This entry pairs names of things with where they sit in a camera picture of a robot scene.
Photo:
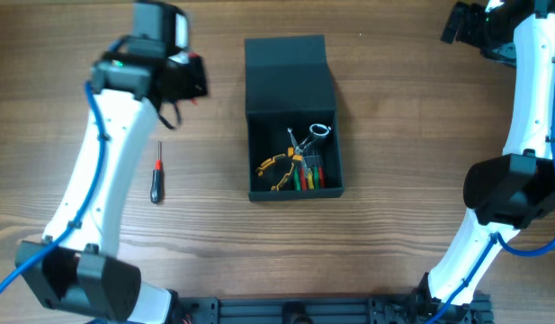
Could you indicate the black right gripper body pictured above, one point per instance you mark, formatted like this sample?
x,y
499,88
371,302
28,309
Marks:
x,y
460,22

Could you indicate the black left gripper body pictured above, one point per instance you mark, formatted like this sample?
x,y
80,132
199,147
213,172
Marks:
x,y
194,76

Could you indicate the red handled pruning shears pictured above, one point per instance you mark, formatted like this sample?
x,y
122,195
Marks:
x,y
199,81

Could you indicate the black red screwdriver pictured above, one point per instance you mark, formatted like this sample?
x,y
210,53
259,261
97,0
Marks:
x,y
157,191

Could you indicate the dark green box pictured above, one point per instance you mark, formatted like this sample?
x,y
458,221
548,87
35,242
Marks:
x,y
289,85

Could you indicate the orange black pliers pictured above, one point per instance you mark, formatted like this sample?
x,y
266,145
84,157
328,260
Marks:
x,y
289,167

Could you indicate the black round tape measure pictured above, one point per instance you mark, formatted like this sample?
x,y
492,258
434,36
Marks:
x,y
318,133

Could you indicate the clear plastic screwdriver case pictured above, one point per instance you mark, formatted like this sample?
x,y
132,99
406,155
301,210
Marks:
x,y
312,178

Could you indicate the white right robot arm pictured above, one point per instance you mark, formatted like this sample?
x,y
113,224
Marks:
x,y
505,194

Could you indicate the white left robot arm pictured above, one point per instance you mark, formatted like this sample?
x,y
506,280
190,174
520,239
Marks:
x,y
75,267

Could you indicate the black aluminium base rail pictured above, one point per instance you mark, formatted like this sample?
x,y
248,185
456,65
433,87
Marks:
x,y
392,309

